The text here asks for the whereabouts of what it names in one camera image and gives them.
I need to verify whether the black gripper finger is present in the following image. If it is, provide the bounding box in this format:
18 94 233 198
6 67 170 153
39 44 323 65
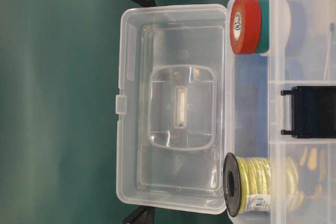
122 206 156 224

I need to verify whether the clear plastic tool box lid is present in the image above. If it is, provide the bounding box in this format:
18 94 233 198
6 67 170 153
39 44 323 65
115 4 227 215

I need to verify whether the clear plastic tool box base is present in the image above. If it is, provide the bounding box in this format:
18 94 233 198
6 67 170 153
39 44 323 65
225 0 335 223

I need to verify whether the black box latch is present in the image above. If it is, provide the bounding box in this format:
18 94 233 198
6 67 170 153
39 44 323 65
281 86 335 138

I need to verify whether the red electrical tape roll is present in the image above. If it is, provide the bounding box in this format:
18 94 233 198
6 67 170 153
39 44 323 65
230 0 261 55

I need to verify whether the green electrical tape roll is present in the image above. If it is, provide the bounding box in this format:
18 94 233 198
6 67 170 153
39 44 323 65
256 0 269 54

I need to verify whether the yellow-green wire spool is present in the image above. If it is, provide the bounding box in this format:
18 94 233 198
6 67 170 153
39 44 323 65
223 152 305 217

